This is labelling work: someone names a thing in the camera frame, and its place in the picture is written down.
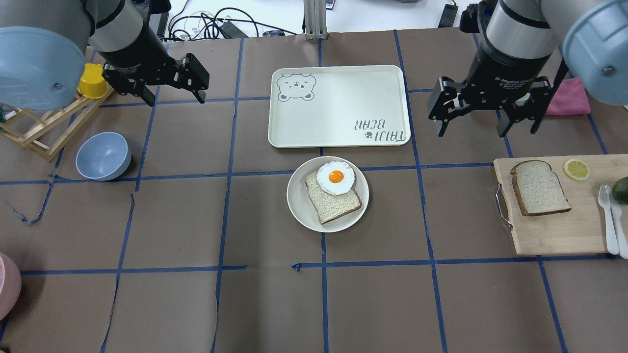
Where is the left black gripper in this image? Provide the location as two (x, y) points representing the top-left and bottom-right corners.
(102, 47), (210, 107)

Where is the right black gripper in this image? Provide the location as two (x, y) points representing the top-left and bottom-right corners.
(428, 59), (554, 138)

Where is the bread slice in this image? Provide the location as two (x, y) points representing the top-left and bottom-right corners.
(305, 172), (363, 224)
(510, 159), (572, 217)

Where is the cream round plate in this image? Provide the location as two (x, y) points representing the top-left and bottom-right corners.
(286, 156), (370, 233)

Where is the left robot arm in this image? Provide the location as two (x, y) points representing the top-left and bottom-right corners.
(0, 0), (210, 110)

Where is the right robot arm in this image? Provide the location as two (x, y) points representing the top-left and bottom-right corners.
(427, 0), (628, 138)

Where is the yellow cup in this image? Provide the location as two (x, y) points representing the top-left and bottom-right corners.
(77, 63), (108, 99)

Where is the pink cloth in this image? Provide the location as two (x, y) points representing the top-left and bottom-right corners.
(546, 77), (591, 116)

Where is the blue bowl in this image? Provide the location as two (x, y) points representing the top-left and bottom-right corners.
(76, 131), (131, 181)

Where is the lemon slice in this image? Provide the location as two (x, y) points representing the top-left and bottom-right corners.
(563, 158), (591, 181)

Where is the wooden cup rack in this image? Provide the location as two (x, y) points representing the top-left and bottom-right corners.
(0, 86), (113, 162)

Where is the cream bear tray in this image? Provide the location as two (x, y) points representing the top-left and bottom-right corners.
(267, 65), (411, 148)

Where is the wooden cutting board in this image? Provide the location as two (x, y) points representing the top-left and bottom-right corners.
(493, 154), (628, 256)

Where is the fried egg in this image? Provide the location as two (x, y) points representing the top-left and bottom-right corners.
(315, 161), (355, 195)

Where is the white plastic knife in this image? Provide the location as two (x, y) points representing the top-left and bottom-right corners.
(605, 185), (628, 259)

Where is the pink bowl with ice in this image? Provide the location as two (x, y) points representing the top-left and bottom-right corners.
(0, 253), (22, 320)

